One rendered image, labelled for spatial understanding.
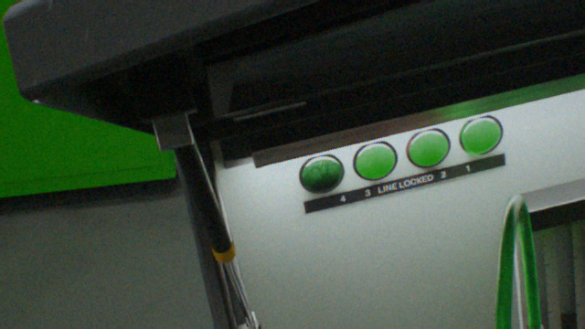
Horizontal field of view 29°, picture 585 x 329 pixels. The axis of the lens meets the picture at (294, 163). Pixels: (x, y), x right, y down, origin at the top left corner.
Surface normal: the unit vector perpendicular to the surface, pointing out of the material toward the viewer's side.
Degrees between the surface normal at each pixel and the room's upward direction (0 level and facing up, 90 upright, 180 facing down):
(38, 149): 90
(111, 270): 0
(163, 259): 0
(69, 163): 90
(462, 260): 90
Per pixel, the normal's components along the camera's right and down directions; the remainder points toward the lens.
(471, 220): 0.17, 0.49
